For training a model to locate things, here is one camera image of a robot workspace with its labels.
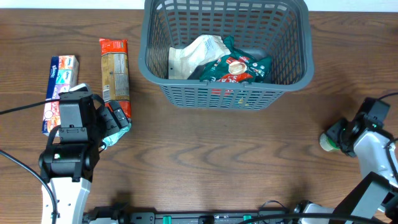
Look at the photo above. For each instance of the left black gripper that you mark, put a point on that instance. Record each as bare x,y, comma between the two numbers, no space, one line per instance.
107,114

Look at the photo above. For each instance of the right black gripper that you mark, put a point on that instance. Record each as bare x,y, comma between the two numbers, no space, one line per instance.
333,132

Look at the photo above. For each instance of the teal small sachet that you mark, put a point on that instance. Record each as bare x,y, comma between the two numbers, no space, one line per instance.
114,138

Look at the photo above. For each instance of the green lid jar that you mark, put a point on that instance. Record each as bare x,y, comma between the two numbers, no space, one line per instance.
327,144

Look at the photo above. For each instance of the green Nescafe bag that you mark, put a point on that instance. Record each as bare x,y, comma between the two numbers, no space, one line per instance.
236,67

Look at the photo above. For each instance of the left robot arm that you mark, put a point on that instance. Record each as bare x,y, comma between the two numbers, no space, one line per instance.
67,170

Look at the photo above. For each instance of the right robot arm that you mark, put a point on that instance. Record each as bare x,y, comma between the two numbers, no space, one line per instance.
364,139

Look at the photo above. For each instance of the orange biscuit packet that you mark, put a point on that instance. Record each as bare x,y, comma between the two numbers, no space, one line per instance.
115,73

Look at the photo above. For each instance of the Kleenex tissue multipack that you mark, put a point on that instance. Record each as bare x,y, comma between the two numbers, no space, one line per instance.
62,77

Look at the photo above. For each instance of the grey plastic basket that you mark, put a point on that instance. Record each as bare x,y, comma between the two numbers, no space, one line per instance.
278,29

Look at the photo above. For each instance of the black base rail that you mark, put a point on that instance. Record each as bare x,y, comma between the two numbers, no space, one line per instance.
304,213

